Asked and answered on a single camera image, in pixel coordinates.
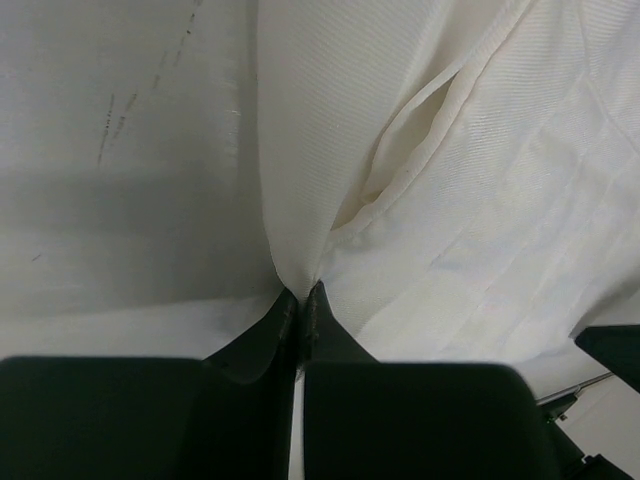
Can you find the white pleated skirt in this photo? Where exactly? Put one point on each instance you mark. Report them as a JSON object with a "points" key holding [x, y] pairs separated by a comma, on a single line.
{"points": [[462, 176]]}

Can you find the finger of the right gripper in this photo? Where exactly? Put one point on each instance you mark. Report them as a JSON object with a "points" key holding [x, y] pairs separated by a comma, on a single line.
{"points": [[617, 348]]}

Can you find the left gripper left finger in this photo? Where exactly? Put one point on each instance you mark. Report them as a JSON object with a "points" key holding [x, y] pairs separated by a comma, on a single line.
{"points": [[227, 416]]}

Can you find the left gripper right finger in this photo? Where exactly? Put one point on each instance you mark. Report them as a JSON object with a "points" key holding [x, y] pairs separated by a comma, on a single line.
{"points": [[365, 419]]}

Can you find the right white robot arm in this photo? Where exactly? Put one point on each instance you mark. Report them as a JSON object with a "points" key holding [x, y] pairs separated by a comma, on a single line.
{"points": [[595, 424]]}

